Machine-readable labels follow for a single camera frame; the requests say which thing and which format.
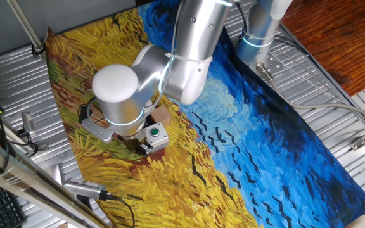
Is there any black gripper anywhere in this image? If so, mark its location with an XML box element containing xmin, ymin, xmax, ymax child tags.
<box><xmin>120</xmin><ymin>129</ymin><xmax>154</xmax><ymax>156</ymax></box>

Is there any black clock base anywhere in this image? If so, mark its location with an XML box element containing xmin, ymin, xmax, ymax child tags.
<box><xmin>143</xmin><ymin>114</ymin><xmax>155</xmax><ymax>128</ymax></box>

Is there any green push button box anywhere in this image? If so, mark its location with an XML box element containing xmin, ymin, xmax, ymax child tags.
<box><xmin>143</xmin><ymin>122</ymin><xmax>170</xmax><ymax>153</ymax></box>

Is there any painted wheatfield print cloth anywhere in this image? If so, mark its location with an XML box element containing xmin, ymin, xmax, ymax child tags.
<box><xmin>44</xmin><ymin>0</ymin><xmax>365</xmax><ymax>228</ymax></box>

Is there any flat grey metal plate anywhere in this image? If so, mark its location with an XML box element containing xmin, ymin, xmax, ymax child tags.
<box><xmin>52</xmin><ymin>163</ymin><xmax>65</xmax><ymax>185</ymax></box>

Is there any grey slanted pole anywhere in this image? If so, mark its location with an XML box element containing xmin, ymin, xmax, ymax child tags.
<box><xmin>6</xmin><ymin>0</ymin><xmax>46</xmax><ymax>53</ymax></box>

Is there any wrist camera with grey bracket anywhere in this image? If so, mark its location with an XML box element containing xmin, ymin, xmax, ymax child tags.
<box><xmin>77</xmin><ymin>100</ymin><xmax>116</xmax><ymax>144</ymax></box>

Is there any black camera cable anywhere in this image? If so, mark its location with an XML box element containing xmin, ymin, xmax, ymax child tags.
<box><xmin>106</xmin><ymin>194</ymin><xmax>136</xmax><ymax>228</ymax></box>

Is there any ribbed grey depth camera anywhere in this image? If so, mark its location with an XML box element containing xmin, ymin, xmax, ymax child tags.
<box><xmin>62</xmin><ymin>177</ymin><xmax>111</xmax><ymax>201</ymax></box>

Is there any aluminium frame bar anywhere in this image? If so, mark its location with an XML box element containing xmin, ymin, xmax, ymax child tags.
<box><xmin>0</xmin><ymin>131</ymin><xmax>109</xmax><ymax>228</ymax></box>

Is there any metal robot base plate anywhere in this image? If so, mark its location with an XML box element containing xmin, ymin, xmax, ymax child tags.
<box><xmin>254</xmin><ymin>53</ymin><xmax>285</xmax><ymax>77</ymax></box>

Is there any black base cable bundle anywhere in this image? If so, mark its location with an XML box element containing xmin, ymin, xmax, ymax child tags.
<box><xmin>234</xmin><ymin>0</ymin><xmax>248</xmax><ymax>37</ymax></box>

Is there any grey robot base hose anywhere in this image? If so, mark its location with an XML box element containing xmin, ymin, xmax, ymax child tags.
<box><xmin>256</xmin><ymin>62</ymin><xmax>365</xmax><ymax>128</ymax></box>

